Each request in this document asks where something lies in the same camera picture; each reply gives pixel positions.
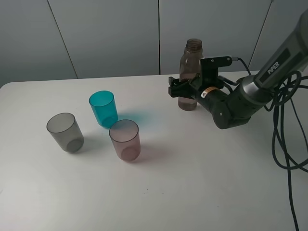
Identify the pink translucent plastic cup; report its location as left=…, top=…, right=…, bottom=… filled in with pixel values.
left=109, top=119, right=141, bottom=162

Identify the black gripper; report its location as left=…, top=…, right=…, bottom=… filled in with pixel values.
left=168, top=73, right=228, bottom=113

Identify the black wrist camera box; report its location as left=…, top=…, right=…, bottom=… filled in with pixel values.
left=200, top=56, right=232, bottom=89

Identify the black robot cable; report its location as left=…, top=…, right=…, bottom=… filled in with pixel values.
left=218, top=56, right=308, bottom=231

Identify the teal translucent plastic cup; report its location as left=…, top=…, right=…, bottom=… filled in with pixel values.
left=89, top=90, right=118, bottom=128

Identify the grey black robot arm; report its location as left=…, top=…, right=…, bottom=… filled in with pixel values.
left=168, top=12, right=308, bottom=129

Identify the grey translucent plastic cup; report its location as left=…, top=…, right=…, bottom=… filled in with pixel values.
left=46, top=113, right=84, bottom=153

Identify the brown translucent plastic bottle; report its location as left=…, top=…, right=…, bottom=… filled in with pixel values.
left=178, top=38, right=203, bottom=111

